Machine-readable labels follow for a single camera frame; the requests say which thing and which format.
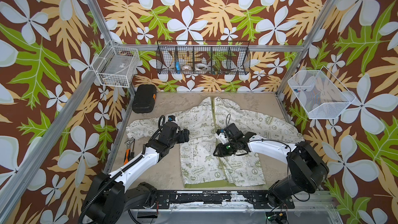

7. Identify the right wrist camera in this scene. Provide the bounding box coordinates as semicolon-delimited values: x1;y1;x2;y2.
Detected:
216;129;228;144

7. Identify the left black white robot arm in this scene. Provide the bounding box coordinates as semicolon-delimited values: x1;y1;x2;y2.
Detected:
77;120;190;224

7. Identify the white wire basket left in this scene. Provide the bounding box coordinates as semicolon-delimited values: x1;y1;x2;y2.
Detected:
93;44;141;88

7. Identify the white green printed jacket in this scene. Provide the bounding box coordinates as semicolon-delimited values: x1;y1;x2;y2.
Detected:
125;96;305;189

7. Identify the white tape roll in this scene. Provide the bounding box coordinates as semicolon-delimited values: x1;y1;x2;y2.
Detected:
195;63;209;71

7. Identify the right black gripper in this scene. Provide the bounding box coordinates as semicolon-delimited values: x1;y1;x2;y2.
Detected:
210;139;237;157

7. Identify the blue item in basket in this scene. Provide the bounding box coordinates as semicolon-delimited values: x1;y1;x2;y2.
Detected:
175;62;181;72

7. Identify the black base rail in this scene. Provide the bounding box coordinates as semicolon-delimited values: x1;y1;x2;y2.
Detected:
125;189;295;210

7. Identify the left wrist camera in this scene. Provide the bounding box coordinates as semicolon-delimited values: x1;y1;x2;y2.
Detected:
168;115;176;122

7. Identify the black tool case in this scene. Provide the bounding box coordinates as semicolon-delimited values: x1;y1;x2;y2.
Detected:
132;85;157;114

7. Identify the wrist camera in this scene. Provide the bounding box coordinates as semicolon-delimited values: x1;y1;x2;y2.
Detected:
168;115;176;122
216;129;228;144

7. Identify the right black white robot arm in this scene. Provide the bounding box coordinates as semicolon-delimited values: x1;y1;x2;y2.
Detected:
213;123;329;207

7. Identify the orange handled wrench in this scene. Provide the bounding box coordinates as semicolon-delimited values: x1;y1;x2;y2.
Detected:
123;138;135;165

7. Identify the black wire wall basket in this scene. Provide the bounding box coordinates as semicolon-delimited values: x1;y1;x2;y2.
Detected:
155;40;251;75

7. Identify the white mesh basket right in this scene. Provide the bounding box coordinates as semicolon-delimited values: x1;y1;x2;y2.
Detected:
288;66;356;120

